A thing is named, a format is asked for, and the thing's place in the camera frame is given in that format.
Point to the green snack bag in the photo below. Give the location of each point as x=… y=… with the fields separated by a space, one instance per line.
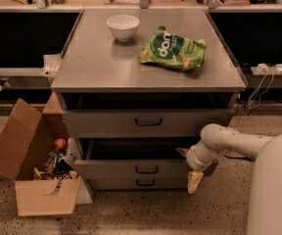
x=173 y=51

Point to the orange fruit in box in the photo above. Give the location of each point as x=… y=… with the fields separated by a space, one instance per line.
x=60 y=143

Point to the open cardboard box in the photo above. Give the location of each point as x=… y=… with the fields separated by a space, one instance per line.
x=26 y=140

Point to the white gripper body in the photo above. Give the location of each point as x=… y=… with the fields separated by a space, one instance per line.
x=193 y=161

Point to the grey top drawer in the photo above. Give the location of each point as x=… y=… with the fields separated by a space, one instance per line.
x=142 y=123

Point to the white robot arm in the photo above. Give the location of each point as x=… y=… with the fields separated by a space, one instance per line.
x=265 y=204

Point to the grey bottom drawer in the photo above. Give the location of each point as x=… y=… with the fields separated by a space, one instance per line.
x=120 y=184

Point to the grey drawer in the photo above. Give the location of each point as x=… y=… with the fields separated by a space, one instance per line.
x=134 y=158
x=120 y=184
x=142 y=123

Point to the grey drawer cabinet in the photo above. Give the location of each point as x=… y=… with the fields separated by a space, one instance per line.
x=100 y=73

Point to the white ceramic bowl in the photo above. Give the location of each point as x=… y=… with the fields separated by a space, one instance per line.
x=123 y=27

